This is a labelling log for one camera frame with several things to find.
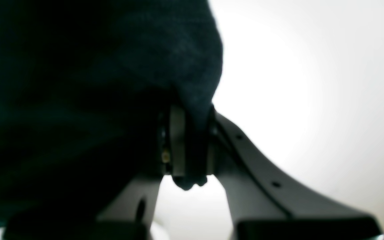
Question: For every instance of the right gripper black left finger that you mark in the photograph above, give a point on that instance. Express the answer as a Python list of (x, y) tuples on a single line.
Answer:
[(130, 214)]

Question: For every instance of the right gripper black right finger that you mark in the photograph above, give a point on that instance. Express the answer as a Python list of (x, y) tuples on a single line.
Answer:
[(265, 203)]

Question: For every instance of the black t-shirt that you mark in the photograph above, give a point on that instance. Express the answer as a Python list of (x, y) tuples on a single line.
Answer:
[(81, 85)]

